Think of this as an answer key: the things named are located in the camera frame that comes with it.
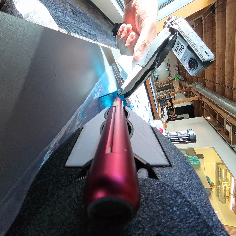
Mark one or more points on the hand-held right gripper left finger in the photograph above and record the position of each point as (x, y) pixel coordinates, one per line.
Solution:
(84, 147)

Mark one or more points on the blue metal bracket assembly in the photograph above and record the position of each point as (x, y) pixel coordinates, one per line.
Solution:
(110, 96)

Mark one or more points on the black ribbed cylinder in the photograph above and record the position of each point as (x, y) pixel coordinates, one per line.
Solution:
(180, 136)

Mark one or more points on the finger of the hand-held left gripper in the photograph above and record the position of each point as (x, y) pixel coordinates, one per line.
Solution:
(147, 55)
(164, 55)

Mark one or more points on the silver ventilation duct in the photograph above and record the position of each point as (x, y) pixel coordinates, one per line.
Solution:
(214, 97)

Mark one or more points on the clear plastic bag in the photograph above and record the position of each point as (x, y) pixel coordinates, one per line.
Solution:
(55, 140)

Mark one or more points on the printed instruction manual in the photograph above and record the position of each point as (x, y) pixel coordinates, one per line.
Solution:
(143, 103)

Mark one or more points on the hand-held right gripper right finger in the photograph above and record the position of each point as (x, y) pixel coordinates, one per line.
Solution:
(149, 145)

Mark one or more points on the person's left hand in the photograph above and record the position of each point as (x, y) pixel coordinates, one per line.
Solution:
(140, 22)

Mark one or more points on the red electric screwdriver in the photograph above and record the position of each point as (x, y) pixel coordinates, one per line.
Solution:
(112, 166)

